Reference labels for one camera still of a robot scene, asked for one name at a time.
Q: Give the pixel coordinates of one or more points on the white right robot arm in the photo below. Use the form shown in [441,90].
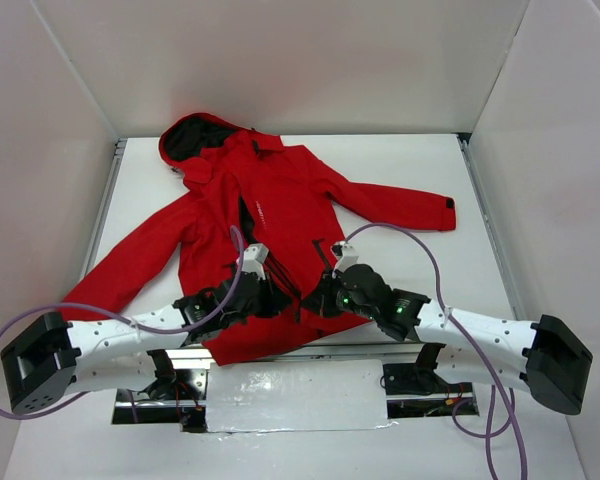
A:
[544,358]

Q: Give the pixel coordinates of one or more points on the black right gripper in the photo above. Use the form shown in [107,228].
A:
[327,288]

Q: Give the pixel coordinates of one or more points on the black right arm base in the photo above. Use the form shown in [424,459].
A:
[412,392]

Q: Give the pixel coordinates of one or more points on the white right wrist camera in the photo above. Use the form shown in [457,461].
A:
[345,255]

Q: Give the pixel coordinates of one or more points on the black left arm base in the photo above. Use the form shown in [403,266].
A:
[177,396]

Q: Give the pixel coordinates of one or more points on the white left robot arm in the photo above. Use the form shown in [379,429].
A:
[53,358]

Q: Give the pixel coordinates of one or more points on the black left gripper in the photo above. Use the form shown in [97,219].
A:
[272,292]

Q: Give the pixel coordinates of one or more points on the reflective foil sheet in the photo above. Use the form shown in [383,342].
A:
[305,396]

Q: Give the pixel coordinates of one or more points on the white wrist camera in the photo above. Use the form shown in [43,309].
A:
[254,259]
[345,255]

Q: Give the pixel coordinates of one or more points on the red hooded jacket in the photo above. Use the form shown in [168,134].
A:
[279,195]

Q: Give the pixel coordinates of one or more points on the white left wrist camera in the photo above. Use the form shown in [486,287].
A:
[254,259]

